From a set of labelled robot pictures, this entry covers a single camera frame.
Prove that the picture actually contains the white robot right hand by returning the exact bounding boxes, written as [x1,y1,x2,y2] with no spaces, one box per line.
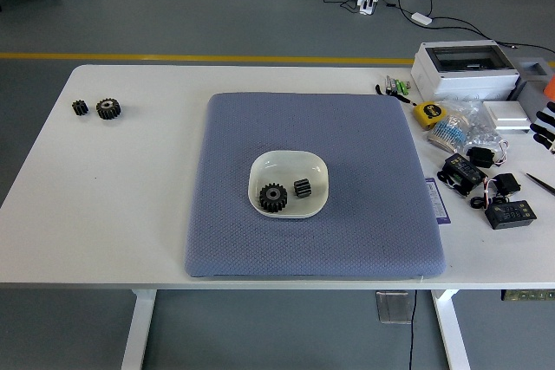
[529,101,555,151]

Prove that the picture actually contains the blue-grey quilted mat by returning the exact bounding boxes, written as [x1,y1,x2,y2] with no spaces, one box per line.
[183,91,447,279]

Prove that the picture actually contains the black digital display module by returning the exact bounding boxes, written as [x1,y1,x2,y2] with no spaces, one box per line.
[441,153,489,198]
[484,198,538,231]

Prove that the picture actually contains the white electrical enclosure box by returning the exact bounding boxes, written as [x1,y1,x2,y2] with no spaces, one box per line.
[410,40,521,102]

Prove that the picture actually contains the grey plastic block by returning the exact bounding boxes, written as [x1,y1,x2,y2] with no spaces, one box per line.
[511,56,555,135]

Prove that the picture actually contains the clear plastic holder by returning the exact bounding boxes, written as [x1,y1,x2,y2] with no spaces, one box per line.
[375,290,414,325]

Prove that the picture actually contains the green circuit board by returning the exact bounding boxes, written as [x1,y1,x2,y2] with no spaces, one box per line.
[501,289,555,302]

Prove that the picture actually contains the white flat box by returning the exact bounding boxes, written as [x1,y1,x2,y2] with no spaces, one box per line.
[481,100,535,132]

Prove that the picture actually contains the white table leg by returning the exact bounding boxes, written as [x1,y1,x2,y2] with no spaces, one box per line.
[431,289,472,370]
[120,289,158,370]

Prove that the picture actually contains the black tweezers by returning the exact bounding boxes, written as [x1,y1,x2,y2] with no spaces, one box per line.
[526,172,555,194]

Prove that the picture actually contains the white square dish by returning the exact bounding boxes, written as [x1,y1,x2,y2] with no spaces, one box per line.
[248,149,330,220]

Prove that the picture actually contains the green white connector set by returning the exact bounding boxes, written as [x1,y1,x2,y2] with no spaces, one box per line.
[375,75,413,105]

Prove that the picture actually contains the small black servo block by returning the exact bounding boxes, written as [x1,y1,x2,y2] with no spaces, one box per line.
[493,173,522,196]
[467,146,495,168]

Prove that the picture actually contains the white purple-edged label card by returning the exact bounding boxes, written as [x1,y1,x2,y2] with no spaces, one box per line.
[424,177,452,226]

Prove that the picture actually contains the blue resistor bundle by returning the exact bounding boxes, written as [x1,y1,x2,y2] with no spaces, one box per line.
[428,114,472,154]

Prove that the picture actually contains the large black gear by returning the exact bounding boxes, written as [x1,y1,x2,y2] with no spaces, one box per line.
[258,182,290,215]
[95,97,123,121]

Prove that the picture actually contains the yellow tape measure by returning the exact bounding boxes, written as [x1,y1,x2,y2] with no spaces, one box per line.
[411,101,448,131]

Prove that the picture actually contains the black hanging cable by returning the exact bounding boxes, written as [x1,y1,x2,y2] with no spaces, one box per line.
[406,290,418,370]

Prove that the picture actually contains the clear bag of parts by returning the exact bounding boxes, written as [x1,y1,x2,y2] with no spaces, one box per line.
[433,99,511,167]

